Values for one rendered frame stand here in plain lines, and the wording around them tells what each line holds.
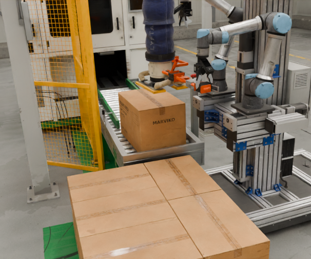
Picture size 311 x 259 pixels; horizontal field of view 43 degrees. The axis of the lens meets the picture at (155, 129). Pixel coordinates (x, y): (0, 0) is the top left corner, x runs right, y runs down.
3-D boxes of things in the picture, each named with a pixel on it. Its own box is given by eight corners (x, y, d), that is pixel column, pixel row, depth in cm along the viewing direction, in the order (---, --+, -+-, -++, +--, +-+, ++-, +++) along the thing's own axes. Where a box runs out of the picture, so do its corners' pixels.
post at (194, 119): (191, 172, 410) (189, 78, 374) (196, 171, 412) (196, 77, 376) (193, 175, 404) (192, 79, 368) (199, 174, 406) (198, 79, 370)
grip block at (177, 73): (167, 79, 282) (167, 71, 280) (179, 77, 286) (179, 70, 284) (173, 82, 275) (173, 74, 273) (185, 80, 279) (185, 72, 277)
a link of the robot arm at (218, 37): (224, 29, 249) (207, 30, 247) (230, 31, 238) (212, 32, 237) (223, 41, 251) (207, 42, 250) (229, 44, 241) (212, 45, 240)
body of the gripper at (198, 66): (203, 71, 255) (203, 52, 250) (211, 74, 247) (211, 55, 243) (193, 73, 252) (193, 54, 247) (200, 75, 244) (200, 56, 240)
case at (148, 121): (121, 132, 374) (117, 92, 360) (160, 125, 387) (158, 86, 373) (141, 157, 322) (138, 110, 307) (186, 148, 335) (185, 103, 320)
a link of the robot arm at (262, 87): (263, 95, 269) (284, 13, 252) (272, 101, 256) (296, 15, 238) (246, 93, 267) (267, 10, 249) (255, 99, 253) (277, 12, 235)
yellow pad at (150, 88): (135, 84, 314) (135, 77, 312) (147, 81, 318) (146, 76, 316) (154, 94, 286) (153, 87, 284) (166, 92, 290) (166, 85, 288)
